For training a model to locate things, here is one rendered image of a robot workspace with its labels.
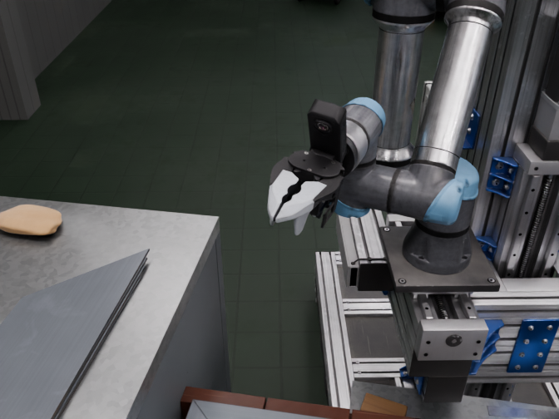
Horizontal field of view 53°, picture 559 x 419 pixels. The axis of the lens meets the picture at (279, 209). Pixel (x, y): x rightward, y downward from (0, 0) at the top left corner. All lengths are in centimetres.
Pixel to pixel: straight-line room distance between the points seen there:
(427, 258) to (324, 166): 56
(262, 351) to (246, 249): 72
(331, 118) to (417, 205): 27
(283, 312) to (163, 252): 142
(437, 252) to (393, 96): 35
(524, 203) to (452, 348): 37
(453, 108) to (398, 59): 20
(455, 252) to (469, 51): 46
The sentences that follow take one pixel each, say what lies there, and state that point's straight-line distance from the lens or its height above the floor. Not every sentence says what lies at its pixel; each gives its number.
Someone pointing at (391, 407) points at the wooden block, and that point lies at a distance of 141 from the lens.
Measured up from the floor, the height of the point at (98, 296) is 107.
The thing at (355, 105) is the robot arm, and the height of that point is 147.
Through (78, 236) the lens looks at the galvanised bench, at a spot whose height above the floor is 105.
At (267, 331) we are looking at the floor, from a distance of 257.
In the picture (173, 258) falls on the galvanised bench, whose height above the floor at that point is 105.
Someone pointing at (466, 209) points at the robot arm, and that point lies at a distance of 122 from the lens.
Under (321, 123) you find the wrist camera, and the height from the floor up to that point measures 153.
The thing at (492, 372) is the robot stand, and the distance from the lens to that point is 155.
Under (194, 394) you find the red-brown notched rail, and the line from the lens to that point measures 130.
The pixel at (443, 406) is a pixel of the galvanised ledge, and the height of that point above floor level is 68.
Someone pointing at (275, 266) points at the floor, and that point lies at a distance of 291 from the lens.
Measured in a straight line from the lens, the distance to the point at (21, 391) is 106.
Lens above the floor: 183
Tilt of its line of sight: 33 degrees down
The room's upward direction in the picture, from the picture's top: straight up
